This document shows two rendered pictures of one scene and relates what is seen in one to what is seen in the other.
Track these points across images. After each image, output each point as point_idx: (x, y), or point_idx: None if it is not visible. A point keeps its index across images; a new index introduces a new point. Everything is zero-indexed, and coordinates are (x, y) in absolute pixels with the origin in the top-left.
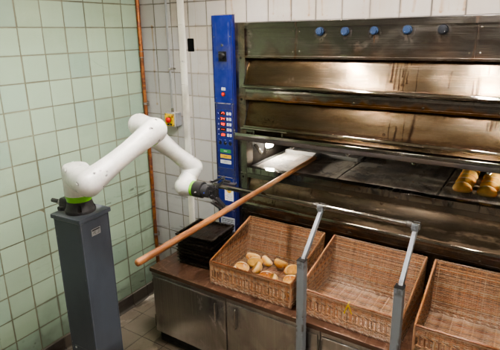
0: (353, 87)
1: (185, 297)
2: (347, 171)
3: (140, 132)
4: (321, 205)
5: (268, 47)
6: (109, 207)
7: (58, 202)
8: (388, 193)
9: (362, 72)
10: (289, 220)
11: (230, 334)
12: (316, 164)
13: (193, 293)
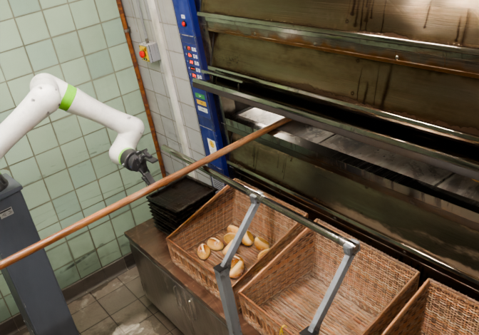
0: (309, 21)
1: (155, 272)
2: None
3: (22, 105)
4: (254, 197)
5: None
6: (19, 185)
7: None
8: (368, 175)
9: None
10: (274, 189)
11: (194, 323)
12: None
13: (159, 269)
